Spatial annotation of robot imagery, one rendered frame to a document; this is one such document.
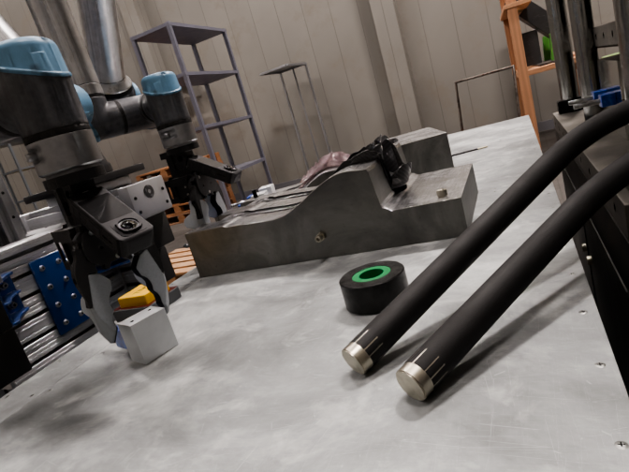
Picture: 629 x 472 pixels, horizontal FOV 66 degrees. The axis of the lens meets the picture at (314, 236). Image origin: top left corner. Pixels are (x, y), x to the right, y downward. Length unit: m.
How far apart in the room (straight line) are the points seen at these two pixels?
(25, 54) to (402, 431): 0.54
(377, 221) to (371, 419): 0.43
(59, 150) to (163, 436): 0.34
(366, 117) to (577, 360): 7.09
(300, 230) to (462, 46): 6.43
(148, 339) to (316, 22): 7.16
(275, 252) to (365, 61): 6.63
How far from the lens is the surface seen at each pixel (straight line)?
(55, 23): 1.19
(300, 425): 0.42
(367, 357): 0.45
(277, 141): 8.02
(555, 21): 2.00
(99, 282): 0.64
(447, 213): 0.75
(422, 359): 0.40
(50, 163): 0.64
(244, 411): 0.47
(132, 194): 1.28
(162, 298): 0.68
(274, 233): 0.84
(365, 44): 7.40
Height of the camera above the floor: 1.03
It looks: 13 degrees down
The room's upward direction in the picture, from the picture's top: 17 degrees counter-clockwise
